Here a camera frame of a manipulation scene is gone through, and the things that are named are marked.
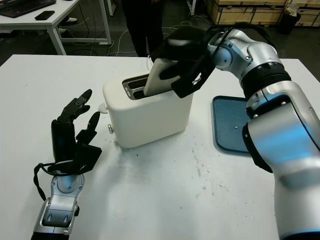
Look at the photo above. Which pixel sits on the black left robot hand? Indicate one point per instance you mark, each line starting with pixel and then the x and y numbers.
pixel 63 141

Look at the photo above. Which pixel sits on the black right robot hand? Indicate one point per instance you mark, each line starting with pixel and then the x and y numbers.
pixel 185 45

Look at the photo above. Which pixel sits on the pale bread slice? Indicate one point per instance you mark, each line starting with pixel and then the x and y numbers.
pixel 156 82

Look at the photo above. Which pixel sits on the white toaster lever knob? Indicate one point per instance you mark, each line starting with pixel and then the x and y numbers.
pixel 102 108

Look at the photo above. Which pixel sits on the cream white two-slot toaster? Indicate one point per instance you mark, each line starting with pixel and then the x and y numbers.
pixel 150 120

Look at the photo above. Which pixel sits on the blue plastic tray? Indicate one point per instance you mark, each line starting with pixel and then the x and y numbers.
pixel 227 125

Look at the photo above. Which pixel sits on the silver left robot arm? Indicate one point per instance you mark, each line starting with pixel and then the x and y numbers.
pixel 61 202

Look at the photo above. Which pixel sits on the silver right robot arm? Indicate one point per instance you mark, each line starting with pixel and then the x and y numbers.
pixel 287 140

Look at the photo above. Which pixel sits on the white table leg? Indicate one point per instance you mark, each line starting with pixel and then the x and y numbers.
pixel 192 7
pixel 112 7

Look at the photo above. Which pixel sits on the person in black trousers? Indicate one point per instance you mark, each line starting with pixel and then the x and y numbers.
pixel 142 30

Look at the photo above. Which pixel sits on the large wooden crate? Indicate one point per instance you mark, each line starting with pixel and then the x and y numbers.
pixel 245 11

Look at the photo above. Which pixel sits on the black waste bin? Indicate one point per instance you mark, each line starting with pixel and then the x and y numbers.
pixel 290 23

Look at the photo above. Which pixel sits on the white shoe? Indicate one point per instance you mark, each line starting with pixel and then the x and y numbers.
pixel 72 19

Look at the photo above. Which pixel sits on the white office desk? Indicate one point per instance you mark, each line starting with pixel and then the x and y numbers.
pixel 65 10

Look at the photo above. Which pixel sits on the black smartphone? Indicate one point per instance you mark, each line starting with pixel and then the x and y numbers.
pixel 44 15

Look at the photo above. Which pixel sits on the wooden crate behind bin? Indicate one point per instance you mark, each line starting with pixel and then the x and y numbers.
pixel 310 13

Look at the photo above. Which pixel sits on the black laptop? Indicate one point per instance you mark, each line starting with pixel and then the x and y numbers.
pixel 25 7

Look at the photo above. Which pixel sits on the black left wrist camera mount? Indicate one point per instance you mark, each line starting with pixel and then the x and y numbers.
pixel 90 156

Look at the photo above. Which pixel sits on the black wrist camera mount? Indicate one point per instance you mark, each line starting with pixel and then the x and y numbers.
pixel 90 156
pixel 192 85

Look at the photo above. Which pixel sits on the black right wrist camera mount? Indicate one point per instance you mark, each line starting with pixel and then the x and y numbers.
pixel 192 85

